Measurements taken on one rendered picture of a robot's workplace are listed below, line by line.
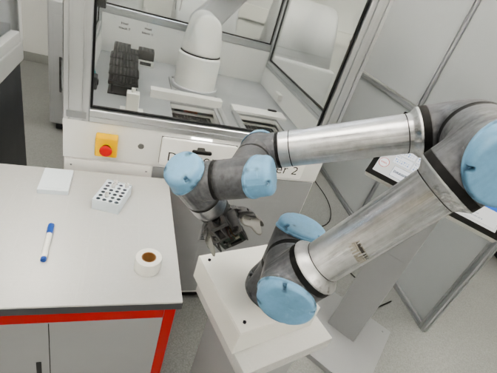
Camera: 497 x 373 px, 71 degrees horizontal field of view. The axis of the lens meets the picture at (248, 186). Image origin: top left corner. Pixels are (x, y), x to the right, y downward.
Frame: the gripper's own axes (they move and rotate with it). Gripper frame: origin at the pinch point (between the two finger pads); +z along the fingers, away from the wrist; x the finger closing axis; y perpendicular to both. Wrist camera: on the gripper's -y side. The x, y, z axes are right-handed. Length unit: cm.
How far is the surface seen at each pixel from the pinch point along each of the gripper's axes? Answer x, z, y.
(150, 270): -24.7, -0.6, -0.8
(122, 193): -31.6, 4.1, -34.4
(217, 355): -20.1, 22.0, 20.5
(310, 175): 33, 52, -40
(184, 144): -8, 11, -50
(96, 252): -37.4, -4.2, -11.0
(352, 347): 18, 126, 21
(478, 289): 126, 222, 9
